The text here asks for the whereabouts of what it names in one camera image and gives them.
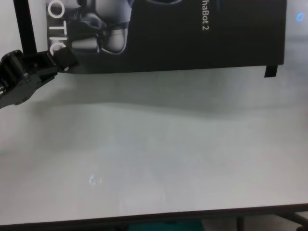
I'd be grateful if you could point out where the grey table leg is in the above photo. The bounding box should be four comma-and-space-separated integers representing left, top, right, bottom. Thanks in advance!
235, 215, 244, 231

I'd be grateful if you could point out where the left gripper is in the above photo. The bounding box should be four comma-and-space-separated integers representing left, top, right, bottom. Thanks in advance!
0, 47, 79, 109

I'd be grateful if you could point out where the black robot poster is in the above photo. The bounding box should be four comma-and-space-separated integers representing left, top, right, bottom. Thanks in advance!
44, 0, 288, 74

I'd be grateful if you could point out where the grey table crossbar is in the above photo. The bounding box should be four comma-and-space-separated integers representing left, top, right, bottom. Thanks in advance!
279, 210, 308, 227

